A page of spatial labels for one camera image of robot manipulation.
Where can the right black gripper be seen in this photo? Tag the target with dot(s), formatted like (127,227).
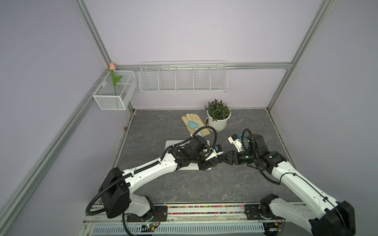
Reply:
(230,154)

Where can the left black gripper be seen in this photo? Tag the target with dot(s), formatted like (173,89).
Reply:
(205,165)

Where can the silver laptop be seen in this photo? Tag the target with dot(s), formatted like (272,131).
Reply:
(172,144)

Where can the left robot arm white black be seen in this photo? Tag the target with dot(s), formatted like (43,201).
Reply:
(117,196)

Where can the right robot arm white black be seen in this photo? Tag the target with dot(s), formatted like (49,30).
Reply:
(321,214)

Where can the light blue garden trowel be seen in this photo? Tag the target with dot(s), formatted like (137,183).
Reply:
(193,125)

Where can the white pot with green plant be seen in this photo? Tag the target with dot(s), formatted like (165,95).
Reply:
(218,114)

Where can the beige work glove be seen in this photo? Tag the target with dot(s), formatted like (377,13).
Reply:
(192,117)

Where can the artificial pink tulip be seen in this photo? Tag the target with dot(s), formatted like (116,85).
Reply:
(115,79)

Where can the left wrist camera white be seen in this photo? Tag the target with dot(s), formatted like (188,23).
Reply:
(216,151)

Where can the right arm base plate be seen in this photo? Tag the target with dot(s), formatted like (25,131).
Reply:
(255,211)

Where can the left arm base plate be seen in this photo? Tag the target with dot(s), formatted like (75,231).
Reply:
(158,214)

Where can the white wire wall shelf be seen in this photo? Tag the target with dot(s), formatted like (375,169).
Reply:
(183,76)

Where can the white mesh wall basket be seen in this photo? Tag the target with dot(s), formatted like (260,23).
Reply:
(105,97)

